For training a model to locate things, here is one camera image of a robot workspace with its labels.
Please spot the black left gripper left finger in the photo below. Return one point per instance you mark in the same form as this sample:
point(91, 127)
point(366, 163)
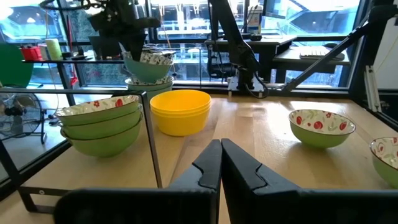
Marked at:
point(186, 202)

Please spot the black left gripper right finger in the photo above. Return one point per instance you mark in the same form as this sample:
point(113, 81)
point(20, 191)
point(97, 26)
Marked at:
point(280, 208)

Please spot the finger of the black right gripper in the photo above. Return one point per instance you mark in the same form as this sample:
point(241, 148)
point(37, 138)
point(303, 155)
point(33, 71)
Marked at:
point(140, 46)
point(129, 43)

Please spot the yellow plastic bowl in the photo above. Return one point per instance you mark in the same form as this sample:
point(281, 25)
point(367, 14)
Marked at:
point(182, 111)
point(180, 96)
point(182, 124)

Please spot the red floral green bowl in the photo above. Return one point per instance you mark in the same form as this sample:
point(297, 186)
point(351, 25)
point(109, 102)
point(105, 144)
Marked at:
point(93, 105)
point(320, 137)
point(102, 129)
point(387, 168)
point(102, 146)

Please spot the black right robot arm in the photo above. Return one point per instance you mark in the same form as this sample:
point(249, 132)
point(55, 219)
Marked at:
point(237, 46)

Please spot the yellow-green roll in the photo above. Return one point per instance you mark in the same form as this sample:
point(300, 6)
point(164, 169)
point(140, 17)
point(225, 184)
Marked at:
point(54, 49)

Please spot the black computer box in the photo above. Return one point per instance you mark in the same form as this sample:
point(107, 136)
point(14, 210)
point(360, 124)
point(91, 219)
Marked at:
point(217, 67)

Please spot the dark green round panel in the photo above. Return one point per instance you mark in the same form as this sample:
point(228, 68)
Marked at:
point(12, 67)

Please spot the black floor fan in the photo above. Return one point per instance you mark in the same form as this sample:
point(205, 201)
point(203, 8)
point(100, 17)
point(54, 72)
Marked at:
point(18, 112)

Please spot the black desk with keyboard tray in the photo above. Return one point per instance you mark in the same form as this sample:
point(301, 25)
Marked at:
point(286, 60)

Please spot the computer keyboard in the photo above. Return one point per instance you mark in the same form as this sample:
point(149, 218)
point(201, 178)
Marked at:
point(317, 53)

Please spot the wooden shelf with black frame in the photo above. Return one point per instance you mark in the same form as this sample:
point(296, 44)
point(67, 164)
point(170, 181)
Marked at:
point(93, 168)

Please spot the silver aluminium bracket bar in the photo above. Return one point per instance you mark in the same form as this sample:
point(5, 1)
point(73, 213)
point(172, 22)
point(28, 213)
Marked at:
point(372, 90)

